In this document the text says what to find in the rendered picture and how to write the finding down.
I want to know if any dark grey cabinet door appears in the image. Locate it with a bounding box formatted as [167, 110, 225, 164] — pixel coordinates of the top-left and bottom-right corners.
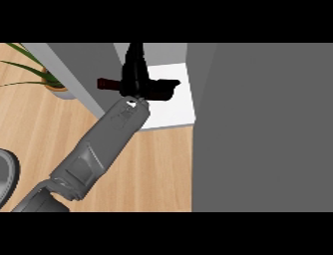
[185, 42, 333, 213]

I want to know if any dark red wine bottle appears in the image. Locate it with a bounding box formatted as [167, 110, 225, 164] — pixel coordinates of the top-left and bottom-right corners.
[96, 77, 182, 102]

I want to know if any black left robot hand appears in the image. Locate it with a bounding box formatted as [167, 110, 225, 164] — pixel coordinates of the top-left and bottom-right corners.
[120, 42, 154, 102]

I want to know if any green potted plant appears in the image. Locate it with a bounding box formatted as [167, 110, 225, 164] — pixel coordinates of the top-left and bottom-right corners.
[0, 42, 79, 101]

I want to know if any grey cabinet with white shelf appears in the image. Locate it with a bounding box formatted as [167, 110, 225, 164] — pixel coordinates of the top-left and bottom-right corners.
[21, 42, 197, 132]

